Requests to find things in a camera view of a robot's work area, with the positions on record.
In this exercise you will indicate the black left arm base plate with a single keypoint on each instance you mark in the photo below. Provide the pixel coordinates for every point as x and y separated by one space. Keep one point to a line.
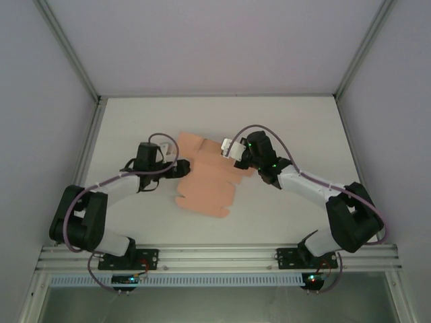
148 259

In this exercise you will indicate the aluminium mounting rail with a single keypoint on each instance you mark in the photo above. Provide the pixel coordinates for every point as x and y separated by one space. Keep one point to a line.
215 257

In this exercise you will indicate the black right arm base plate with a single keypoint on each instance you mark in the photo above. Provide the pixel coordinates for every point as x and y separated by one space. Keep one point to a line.
286 259

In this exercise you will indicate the left controller circuit board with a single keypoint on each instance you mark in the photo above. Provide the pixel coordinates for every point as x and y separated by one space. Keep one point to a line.
126 279

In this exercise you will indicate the right controller circuit board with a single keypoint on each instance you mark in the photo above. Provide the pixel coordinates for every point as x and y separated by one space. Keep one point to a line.
313 279

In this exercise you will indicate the aluminium frame post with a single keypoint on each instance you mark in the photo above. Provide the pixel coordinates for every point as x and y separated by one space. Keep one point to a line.
70 50
365 43

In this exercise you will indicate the aluminium side frame rail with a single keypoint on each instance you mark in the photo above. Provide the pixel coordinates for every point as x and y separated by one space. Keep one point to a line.
362 161
88 154

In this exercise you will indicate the orange paper box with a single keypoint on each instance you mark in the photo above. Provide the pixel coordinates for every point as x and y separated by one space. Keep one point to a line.
205 191

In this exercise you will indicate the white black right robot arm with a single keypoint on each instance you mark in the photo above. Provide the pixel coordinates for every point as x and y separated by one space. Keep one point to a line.
303 185

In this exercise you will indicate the controller circuit board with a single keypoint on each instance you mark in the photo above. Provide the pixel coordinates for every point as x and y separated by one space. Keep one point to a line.
313 279
126 279

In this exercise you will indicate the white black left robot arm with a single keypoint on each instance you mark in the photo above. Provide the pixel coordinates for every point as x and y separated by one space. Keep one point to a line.
121 185

